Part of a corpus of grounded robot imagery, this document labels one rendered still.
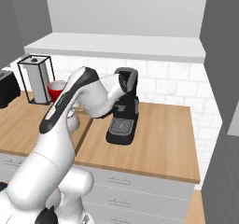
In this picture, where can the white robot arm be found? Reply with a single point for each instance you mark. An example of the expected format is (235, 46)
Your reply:
(53, 159)

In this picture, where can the grey tall cabinet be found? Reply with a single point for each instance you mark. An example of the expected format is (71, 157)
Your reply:
(222, 171)

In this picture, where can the black coffee machine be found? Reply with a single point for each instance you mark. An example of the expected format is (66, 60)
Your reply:
(123, 131)

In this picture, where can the red cup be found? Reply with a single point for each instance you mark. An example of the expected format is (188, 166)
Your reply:
(55, 90)

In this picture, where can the white paper towel roll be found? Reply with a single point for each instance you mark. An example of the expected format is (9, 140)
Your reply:
(38, 81)

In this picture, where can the light grey drawer front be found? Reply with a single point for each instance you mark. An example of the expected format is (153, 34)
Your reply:
(155, 204)
(149, 219)
(12, 162)
(155, 184)

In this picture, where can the black toaster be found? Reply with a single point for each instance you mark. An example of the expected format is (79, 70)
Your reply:
(7, 90)

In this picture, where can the white wall cabinet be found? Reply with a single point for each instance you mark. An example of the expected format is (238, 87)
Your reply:
(124, 16)

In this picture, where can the grey wall cabinet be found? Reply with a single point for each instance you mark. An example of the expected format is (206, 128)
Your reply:
(18, 19)

